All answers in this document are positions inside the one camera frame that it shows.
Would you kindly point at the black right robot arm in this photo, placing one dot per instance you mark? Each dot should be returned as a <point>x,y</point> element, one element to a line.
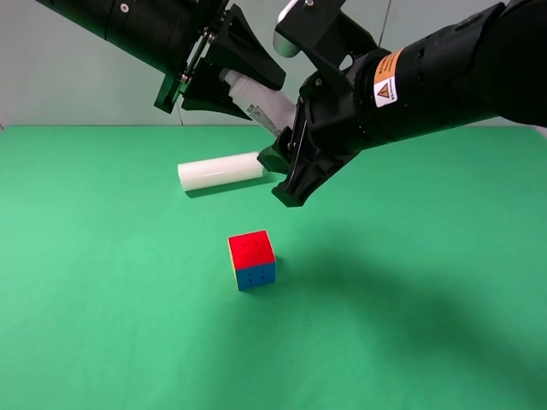
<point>491,64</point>

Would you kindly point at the white pillar candle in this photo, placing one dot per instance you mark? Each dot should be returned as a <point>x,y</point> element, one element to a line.
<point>197,175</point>

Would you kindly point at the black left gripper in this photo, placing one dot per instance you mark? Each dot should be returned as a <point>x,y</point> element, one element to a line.
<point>162,34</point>

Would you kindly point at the colourful puzzle cube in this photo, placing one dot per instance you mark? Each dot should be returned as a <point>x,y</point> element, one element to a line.
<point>253,259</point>

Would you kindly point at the white bottle with black brush cap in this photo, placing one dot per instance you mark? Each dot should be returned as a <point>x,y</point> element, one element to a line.
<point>271,109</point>

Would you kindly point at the green table cloth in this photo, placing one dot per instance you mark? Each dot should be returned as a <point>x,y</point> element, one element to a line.
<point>413,279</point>

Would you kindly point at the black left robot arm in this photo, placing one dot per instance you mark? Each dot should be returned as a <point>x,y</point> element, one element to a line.
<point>93,16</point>

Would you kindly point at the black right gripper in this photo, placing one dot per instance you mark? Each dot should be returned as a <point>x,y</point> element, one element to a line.
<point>336,112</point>

